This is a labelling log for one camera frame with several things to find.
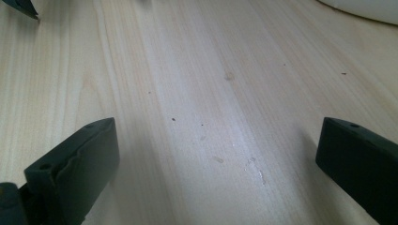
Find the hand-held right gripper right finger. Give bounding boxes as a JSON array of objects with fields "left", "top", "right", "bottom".
[{"left": 314, "top": 117, "right": 398, "bottom": 225}]

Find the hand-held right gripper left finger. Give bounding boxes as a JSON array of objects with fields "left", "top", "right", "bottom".
[{"left": 23, "top": 117, "right": 121, "bottom": 225}]

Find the white pedal trash bin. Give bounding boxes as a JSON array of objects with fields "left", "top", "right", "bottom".
[{"left": 315, "top": 0, "right": 398, "bottom": 26}]

